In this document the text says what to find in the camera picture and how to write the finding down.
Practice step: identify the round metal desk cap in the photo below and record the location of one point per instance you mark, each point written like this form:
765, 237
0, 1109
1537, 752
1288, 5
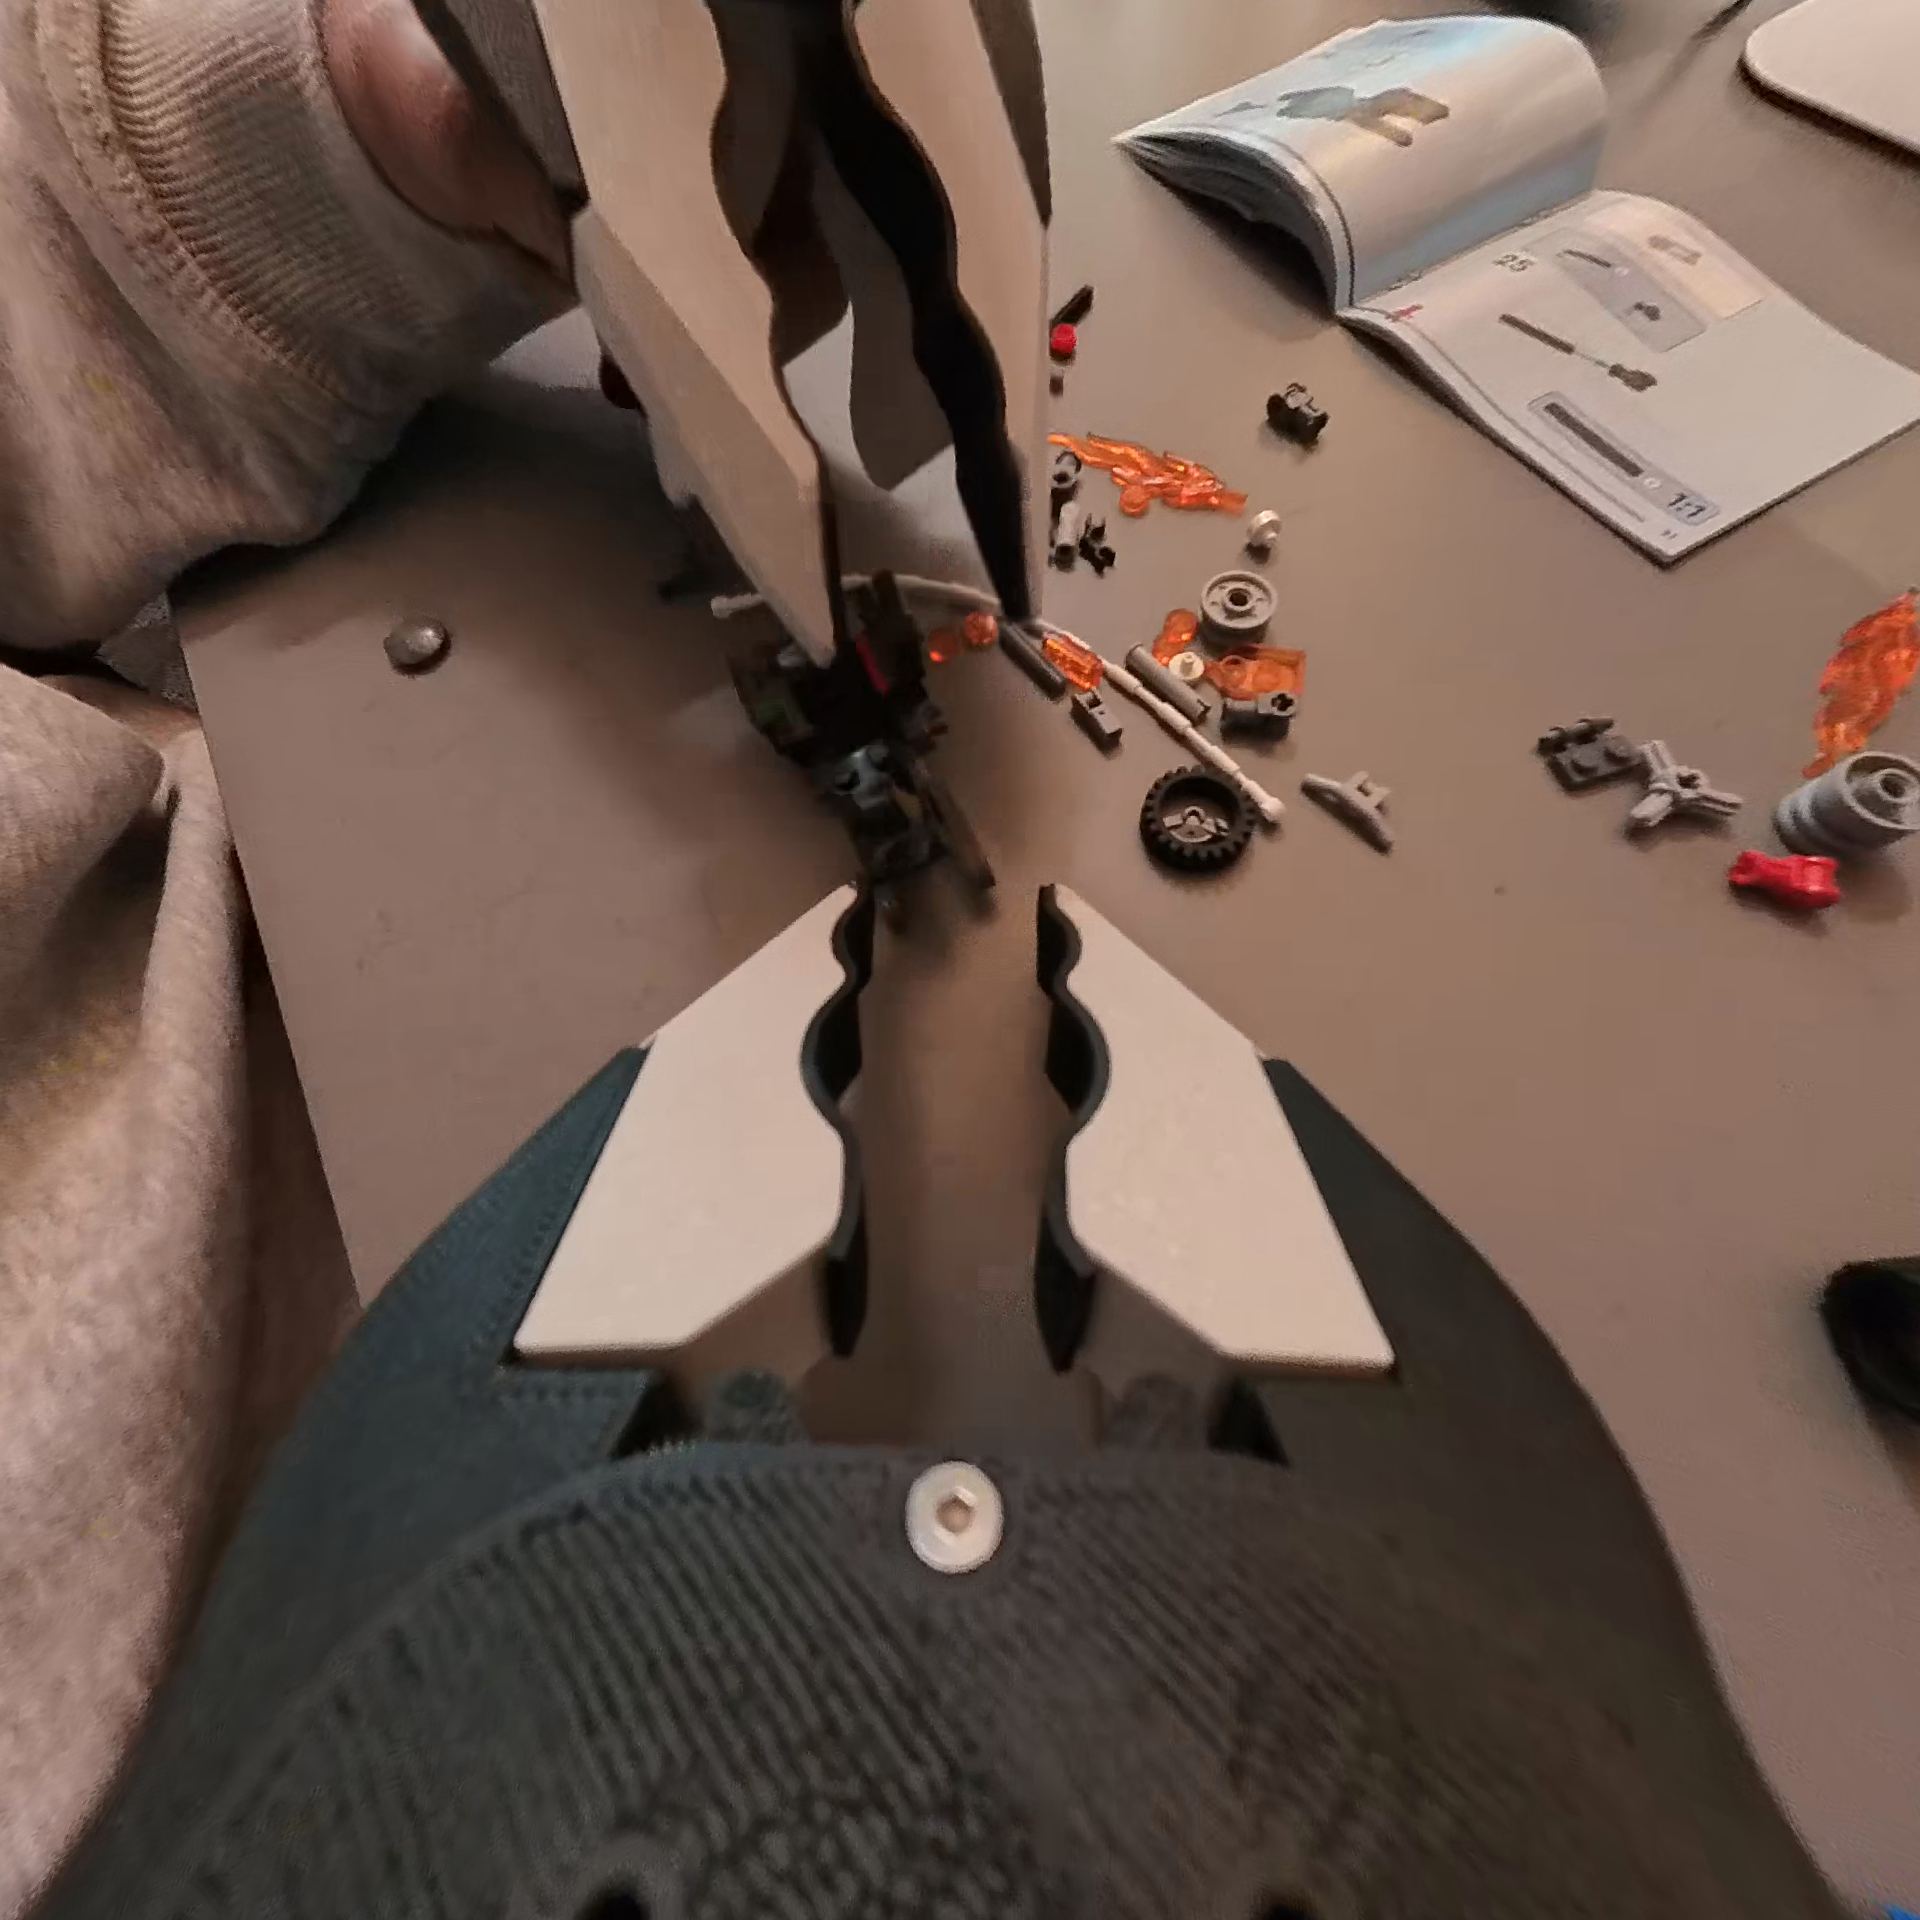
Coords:
416, 643

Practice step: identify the black spiky lego piece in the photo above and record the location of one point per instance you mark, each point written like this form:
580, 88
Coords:
1084, 533

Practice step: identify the dark grey lego bar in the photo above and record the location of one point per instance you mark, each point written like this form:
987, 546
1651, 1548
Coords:
1031, 661

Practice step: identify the orange round lego tile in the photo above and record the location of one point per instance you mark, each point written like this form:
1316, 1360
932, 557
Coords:
1177, 635
967, 633

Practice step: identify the orange transparent lego plate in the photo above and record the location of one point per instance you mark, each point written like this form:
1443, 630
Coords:
1268, 670

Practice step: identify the orange transparent lego flame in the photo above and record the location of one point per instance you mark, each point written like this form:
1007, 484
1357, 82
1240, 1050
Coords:
1156, 476
1868, 690

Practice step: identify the small black lego connector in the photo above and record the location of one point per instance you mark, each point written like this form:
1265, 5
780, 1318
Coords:
1300, 412

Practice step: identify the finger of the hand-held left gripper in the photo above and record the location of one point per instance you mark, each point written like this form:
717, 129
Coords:
1005, 148
676, 225

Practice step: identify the black lego tyre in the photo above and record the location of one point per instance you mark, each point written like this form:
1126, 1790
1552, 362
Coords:
1156, 821

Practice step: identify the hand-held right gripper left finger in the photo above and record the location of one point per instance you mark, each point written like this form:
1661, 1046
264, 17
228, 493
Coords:
705, 1184

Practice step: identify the grey lego cross connector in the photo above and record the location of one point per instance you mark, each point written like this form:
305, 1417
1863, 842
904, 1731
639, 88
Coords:
1260, 715

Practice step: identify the orange transparent lego cylinder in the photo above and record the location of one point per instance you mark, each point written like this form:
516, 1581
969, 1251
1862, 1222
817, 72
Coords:
1072, 661

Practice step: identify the person's left hand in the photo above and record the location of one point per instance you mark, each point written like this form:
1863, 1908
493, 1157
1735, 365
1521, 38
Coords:
435, 134

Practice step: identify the black lego model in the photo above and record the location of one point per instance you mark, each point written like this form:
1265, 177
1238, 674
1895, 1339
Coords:
879, 750

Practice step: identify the black and red lego pin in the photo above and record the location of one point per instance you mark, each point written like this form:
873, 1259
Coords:
1065, 340

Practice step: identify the small grey lego clip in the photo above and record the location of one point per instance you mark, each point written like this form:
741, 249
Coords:
1095, 720

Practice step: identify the lego instruction booklet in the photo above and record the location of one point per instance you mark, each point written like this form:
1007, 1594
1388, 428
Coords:
1621, 345

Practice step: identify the light grey lego axle pin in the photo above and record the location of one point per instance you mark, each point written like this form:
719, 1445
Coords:
1166, 684

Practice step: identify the grey lego wheel hub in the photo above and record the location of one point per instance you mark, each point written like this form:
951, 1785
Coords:
1233, 600
1853, 810

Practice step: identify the small red lego piece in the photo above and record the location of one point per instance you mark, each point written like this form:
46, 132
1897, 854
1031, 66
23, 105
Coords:
1785, 877

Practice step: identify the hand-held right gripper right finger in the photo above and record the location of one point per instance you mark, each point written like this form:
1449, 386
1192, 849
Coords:
1200, 1201

